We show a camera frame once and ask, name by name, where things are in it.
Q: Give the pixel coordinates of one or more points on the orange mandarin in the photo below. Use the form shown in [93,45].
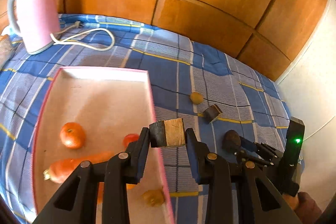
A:
[101,191]
[72,135]

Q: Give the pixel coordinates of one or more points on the small red tomato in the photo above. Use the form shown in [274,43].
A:
[129,138]

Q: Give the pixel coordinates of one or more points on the dark round fruit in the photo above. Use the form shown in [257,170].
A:
[231,141]

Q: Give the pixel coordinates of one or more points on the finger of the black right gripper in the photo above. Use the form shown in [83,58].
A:
[235,189]

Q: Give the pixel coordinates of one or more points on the dark cut wood block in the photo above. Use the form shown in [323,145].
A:
[212,113]

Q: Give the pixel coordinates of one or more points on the blue plaid tablecloth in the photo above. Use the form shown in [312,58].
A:
[249,101]

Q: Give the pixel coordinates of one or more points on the tan cut wood block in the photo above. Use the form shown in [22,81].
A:
[167,133]

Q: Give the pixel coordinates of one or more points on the pink white shallow tray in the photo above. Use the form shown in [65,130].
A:
[109,103]

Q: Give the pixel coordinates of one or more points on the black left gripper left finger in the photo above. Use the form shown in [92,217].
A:
[76,199]

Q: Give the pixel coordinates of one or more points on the person right hand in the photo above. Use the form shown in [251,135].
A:
[304,207]

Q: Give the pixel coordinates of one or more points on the silver ornate tissue box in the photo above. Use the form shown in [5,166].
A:
[6,49]

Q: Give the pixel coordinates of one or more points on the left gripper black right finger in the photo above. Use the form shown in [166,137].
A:
[259,153]

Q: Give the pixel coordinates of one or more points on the pink electric kettle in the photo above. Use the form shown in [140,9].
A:
[34,21]

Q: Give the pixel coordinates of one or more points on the orange carrot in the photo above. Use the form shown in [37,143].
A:
[60,170]

